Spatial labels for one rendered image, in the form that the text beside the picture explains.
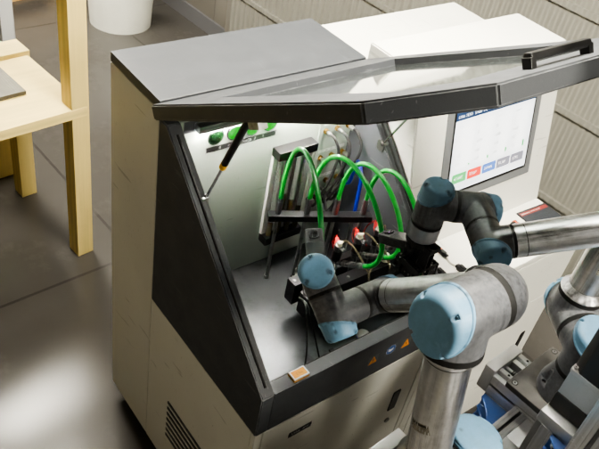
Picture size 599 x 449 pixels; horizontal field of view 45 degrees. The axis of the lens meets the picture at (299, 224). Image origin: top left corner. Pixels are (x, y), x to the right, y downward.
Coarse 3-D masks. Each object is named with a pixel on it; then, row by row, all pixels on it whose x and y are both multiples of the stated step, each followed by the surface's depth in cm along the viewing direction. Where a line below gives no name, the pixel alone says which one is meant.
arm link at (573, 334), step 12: (564, 324) 183; (576, 324) 178; (588, 324) 177; (564, 336) 181; (576, 336) 176; (588, 336) 175; (564, 348) 181; (576, 348) 176; (564, 360) 180; (576, 360) 177; (564, 372) 181
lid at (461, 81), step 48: (480, 48) 186; (528, 48) 166; (576, 48) 129; (192, 96) 185; (240, 96) 173; (288, 96) 145; (336, 96) 130; (384, 96) 118; (432, 96) 115; (480, 96) 113; (528, 96) 117
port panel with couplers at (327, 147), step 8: (320, 128) 219; (328, 128) 221; (336, 128) 222; (344, 128) 226; (352, 128) 223; (320, 136) 221; (328, 136) 223; (336, 136) 226; (344, 136) 228; (320, 144) 223; (328, 144) 226; (344, 144) 231; (320, 152) 226; (328, 152) 228; (336, 152) 231; (344, 152) 230; (320, 160) 226; (328, 168) 233; (336, 168) 236; (320, 176) 233; (328, 176) 236; (336, 176) 237; (320, 184) 232; (336, 184) 242
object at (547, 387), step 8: (544, 368) 191; (552, 368) 186; (544, 376) 189; (552, 376) 185; (560, 376) 183; (544, 384) 187; (552, 384) 184; (560, 384) 183; (544, 392) 186; (552, 392) 184
